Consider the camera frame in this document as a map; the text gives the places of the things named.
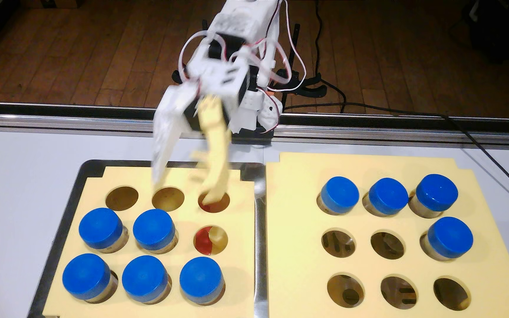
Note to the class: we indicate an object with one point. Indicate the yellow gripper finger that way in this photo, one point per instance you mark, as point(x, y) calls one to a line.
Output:
point(219, 145)

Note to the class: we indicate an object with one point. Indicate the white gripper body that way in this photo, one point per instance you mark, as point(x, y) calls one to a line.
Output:
point(169, 117)

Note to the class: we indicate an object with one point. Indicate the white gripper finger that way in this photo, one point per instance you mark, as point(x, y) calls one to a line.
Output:
point(168, 119)

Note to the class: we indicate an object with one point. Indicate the blue capped test tube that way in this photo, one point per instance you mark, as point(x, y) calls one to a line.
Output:
point(86, 275)
point(101, 227)
point(201, 278)
point(154, 228)
point(436, 191)
point(145, 277)
point(449, 236)
point(388, 195)
point(340, 194)

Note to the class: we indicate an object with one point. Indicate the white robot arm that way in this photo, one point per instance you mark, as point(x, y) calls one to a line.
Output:
point(241, 20)

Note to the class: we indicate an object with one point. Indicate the black clamp with orange tip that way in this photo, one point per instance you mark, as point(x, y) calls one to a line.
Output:
point(177, 77)

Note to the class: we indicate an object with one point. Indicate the yellow foam rack in tray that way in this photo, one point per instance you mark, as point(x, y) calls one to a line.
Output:
point(241, 274)

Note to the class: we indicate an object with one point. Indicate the metal tray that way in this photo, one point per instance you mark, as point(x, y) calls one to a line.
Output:
point(260, 282)

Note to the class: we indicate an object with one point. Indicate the large yellow foam rack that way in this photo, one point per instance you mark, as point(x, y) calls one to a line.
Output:
point(298, 265)

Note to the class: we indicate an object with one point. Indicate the black bulky object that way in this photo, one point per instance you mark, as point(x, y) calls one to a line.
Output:
point(502, 31)

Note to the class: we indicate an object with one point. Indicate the aluminium table edge rail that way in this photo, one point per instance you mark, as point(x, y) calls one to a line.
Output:
point(60, 121)

